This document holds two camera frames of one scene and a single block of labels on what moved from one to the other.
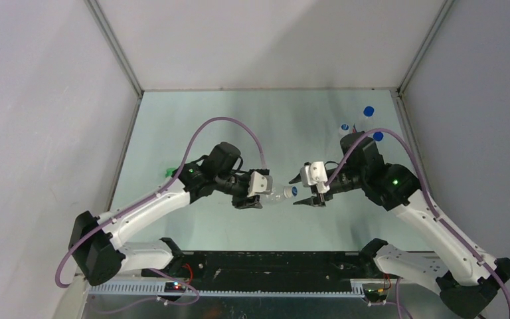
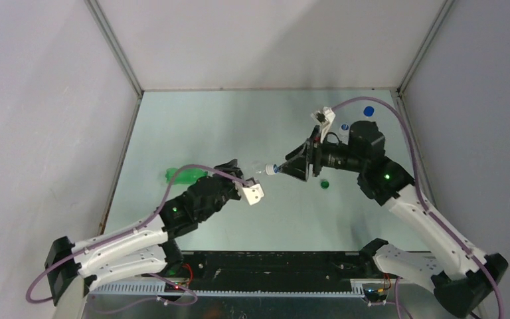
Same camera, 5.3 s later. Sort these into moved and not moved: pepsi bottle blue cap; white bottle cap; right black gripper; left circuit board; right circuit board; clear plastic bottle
Moved: right black gripper; clear plastic bottle; white bottle cap
Not moved: right circuit board; left circuit board; pepsi bottle blue cap
